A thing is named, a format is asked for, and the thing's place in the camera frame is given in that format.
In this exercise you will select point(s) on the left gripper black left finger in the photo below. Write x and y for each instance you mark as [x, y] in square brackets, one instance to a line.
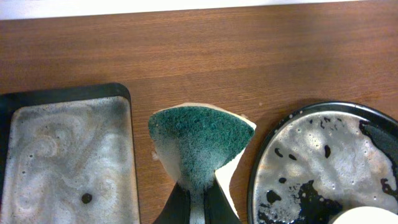
[177, 207]

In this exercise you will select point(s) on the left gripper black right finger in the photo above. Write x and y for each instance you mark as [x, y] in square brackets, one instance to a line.
[217, 208]

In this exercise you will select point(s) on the green and yellow sponge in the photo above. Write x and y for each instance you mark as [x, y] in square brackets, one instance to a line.
[198, 143]

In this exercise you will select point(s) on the black rectangular soapy water tray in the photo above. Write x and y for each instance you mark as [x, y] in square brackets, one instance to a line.
[67, 156]

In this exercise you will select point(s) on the black round tray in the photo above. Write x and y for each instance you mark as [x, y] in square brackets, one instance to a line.
[323, 160]

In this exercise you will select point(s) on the light blue plate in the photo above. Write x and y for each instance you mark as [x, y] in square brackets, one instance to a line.
[365, 215]

